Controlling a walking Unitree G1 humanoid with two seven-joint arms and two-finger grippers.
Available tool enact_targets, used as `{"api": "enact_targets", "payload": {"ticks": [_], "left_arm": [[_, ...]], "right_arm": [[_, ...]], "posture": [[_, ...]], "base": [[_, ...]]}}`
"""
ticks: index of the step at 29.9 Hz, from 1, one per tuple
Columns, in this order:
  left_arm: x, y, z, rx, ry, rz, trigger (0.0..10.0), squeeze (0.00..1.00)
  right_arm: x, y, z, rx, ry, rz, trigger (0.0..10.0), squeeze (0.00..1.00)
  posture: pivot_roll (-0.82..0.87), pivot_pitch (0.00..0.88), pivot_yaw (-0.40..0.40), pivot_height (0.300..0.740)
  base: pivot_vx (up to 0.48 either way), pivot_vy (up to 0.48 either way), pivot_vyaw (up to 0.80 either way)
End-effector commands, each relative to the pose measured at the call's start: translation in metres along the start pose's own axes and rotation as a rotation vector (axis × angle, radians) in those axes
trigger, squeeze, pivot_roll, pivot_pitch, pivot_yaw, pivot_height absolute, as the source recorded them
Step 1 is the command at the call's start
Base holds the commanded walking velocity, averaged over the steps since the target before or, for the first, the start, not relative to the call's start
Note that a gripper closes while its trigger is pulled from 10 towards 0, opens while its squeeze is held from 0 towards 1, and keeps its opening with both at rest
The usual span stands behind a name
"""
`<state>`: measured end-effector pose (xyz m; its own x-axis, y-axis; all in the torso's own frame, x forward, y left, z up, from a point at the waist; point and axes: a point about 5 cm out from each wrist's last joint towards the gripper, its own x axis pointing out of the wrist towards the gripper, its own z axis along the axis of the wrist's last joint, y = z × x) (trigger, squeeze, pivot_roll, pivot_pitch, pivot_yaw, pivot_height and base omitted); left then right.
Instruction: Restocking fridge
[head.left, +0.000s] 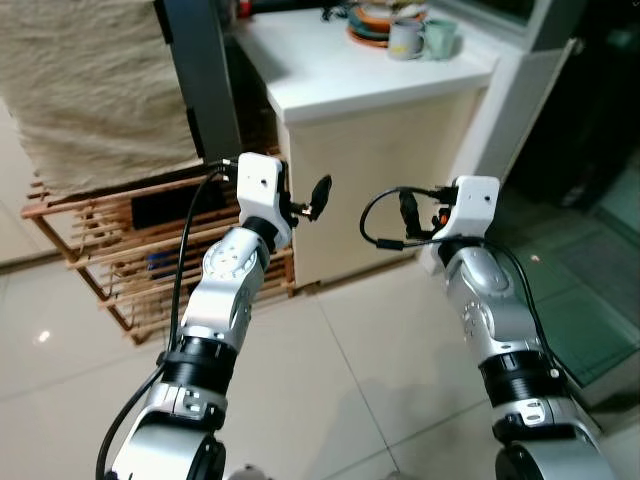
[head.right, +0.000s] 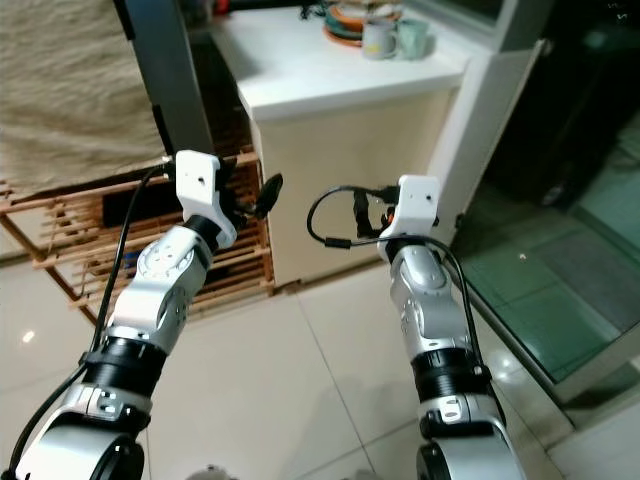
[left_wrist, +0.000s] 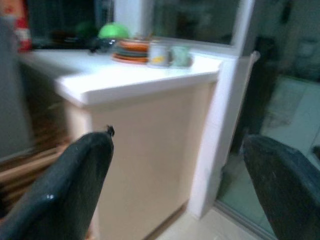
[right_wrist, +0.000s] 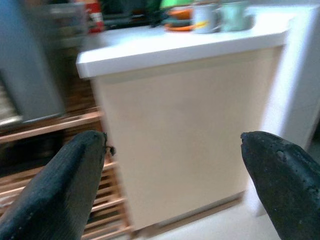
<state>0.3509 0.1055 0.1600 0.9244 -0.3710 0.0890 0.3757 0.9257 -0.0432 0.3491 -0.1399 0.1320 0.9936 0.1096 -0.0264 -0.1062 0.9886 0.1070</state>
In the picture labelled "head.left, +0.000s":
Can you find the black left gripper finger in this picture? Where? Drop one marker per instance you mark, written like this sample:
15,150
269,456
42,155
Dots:
320,195

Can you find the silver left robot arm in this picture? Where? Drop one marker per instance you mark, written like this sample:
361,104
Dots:
225,290

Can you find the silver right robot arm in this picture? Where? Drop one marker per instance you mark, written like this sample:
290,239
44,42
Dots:
490,300

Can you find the beige cabinet white countertop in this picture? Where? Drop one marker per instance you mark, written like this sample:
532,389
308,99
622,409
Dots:
370,160

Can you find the grey printed mug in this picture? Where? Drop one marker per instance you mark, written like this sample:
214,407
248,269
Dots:
404,42

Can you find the pale green mug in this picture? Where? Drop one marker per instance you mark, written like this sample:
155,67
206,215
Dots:
442,40

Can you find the stack of coloured plates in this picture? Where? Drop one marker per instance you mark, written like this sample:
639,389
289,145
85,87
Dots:
375,25

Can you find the black kitchen appliance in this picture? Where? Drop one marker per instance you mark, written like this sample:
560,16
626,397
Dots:
295,8

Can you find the glass sliding door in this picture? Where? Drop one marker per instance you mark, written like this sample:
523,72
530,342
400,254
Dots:
590,300

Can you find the wooden slatted rack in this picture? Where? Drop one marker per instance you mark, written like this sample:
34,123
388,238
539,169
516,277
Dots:
100,260

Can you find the beige textured cloth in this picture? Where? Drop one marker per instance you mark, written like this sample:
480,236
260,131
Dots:
90,90

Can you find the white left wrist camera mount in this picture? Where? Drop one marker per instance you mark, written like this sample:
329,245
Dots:
258,190

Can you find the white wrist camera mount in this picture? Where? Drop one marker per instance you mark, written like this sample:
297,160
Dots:
472,205
258,190

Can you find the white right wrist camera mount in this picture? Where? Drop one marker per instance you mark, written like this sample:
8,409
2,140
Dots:
472,205

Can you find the white door frame post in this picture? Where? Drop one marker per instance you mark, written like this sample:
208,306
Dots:
520,110

